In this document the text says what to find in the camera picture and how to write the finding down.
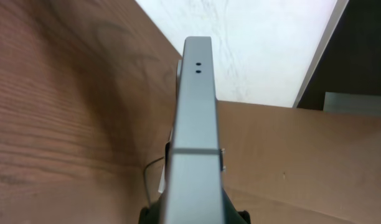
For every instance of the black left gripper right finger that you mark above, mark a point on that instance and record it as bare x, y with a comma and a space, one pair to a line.
232, 216

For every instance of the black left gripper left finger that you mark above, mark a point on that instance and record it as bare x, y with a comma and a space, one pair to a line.
151, 213

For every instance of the Galaxy S25 smartphone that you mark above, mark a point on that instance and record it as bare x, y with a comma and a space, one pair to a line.
193, 186

